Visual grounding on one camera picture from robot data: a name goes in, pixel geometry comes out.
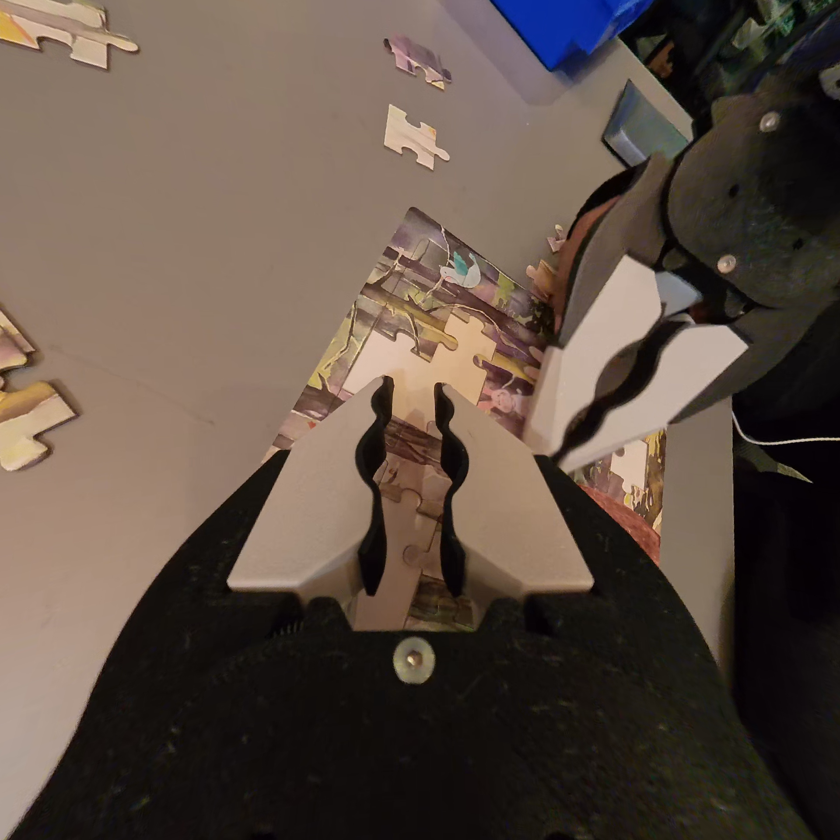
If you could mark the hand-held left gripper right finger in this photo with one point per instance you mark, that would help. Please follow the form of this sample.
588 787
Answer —
518 525

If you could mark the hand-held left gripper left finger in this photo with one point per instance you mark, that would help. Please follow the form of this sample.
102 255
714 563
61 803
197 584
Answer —
308 518

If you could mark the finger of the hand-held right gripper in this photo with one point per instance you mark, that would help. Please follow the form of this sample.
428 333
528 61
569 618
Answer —
590 328
682 374

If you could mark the brown pink puzzle piece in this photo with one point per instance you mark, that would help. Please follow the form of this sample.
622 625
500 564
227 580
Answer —
541 279

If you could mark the lilac yellow-green puzzle piece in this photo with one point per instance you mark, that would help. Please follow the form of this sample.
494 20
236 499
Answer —
558 237

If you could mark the illustrated jigsaw puzzle board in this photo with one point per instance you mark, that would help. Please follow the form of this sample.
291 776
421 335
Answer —
394 308

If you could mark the person's right hand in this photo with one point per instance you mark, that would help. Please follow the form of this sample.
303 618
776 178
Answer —
594 213

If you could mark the grey flat box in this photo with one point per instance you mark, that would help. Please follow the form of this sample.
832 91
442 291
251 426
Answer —
646 128

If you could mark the blue plastic bin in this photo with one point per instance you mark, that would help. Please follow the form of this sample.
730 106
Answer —
558 26

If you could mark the white puzzle piece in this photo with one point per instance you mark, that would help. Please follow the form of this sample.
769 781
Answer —
410 134

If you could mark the yellow cream puzzle piece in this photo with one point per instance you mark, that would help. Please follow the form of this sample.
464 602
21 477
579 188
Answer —
33 420

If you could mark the purple puzzle piece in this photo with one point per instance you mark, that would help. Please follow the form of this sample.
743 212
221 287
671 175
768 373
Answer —
417 59

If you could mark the pale grey-banded puzzle piece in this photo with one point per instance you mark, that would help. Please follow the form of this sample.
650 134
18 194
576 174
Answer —
72 33

